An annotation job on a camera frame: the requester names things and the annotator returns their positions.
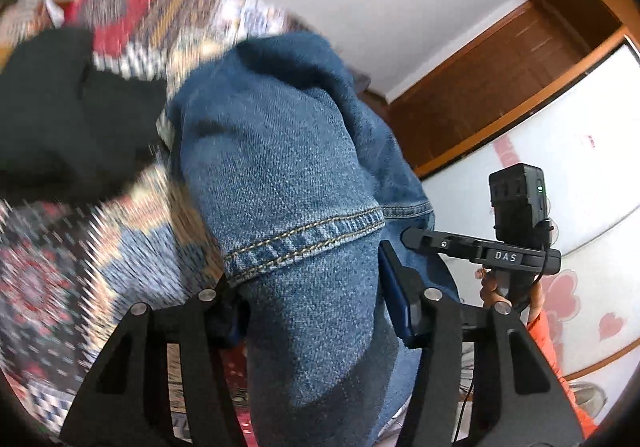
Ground blue denim jeans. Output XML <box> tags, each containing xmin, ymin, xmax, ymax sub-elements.
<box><xmin>167</xmin><ymin>32</ymin><xmax>463</xmax><ymax>447</ymax></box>

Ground person's right forearm orange sleeve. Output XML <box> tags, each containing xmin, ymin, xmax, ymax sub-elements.
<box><xmin>525</xmin><ymin>312</ymin><xmax>601</xmax><ymax>433</ymax></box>

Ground black garment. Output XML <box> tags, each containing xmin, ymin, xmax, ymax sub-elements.
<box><xmin>0</xmin><ymin>27</ymin><xmax>168</xmax><ymax>203</ymax></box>

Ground white door with heart stickers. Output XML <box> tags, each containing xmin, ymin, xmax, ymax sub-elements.
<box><xmin>420</xmin><ymin>44</ymin><xmax>640</xmax><ymax>428</ymax></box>

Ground brown wooden door frame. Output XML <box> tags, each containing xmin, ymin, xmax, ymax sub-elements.
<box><xmin>360</xmin><ymin>0</ymin><xmax>640</xmax><ymax>178</ymax></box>

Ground patterned printed blanket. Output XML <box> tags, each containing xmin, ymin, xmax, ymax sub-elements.
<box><xmin>0</xmin><ymin>0</ymin><xmax>301</xmax><ymax>443</ymax></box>

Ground person's right hand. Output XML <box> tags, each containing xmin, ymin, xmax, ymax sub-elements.
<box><xmin>479</xmin><ymin>269</ymin><xmax>546</xmax><ymax>323</ymax></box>

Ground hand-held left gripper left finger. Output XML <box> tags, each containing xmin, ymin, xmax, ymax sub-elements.
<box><xmin>59</xmin><ymin>277</ymin><xmax>251</xmax><ymax>447</ymax></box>

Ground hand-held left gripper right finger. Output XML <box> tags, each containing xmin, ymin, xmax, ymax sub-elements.
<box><xmin>377</xmin><ymin>241</ymin><xmax>586</xmax><ymax>447</ymax></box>

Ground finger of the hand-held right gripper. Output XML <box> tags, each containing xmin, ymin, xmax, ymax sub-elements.
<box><xmin>401</xmin><ymin>225</ymin><xmax>481</xmax><ymax>264</ymax></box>

